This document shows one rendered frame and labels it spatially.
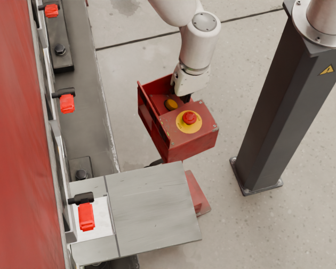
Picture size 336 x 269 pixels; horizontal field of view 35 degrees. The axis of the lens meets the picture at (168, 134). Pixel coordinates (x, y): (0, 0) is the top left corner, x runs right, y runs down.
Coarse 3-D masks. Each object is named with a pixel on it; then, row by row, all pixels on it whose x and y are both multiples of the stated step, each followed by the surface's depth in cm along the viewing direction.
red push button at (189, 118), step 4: (188, 112) 143; (192, 112) 143; (184, 116) 143; (188, 116) 143; (192, 116) 143; (196, 116) 143; (184, 120) 142; (188, 120) 142; (192, 120) 142; (188, 124) 144
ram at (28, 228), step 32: (0, 0) 51; (0, 32) 46; (0, 64) 43; (32, 64) 71; (0, 96) 40; (32, 96) 63; (0, 128) 37; (32, 128) 57; (0, 160) 35; (32, 160) 52; (0, 192) 33; (32, 192) 48; (0, 224) 31; (32, 224) 44; (0, 256) 30; (32, 256) 41
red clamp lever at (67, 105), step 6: (60, 90) 92; (66, 90) 92; (72, 90) 92; (54, 96) 92; (60, 96) 92; (66, 96) 88; (72, 96) 89; (60, 102) 87; (66, 102) 85; (72, 102) 86; (60, 108) 85; (66, 108) 85; (72, 108) 85
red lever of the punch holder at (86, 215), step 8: (88, 192) 84; (72, 200) 83; (80, 200) 83; (88, 200) 82; (80, 208) 79; (88, 208) 79; (80, 216) 78; (88, 216) 77; (80, 224) 76; (88, 224) 76
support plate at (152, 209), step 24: (144, 168) 114; (168, 168) 115; (72, 192) 111; (96, 192) 111; (120, 192) 112; (144, 192) 112; (168, 192) 112; (120, 216) 109; (144, 216) 109; (168, 216) 110; (192, 216) 110; (96, 240) 107; (120, 240) 107; (144, 240) 107; (168, 240) 107; (192, 240) 108
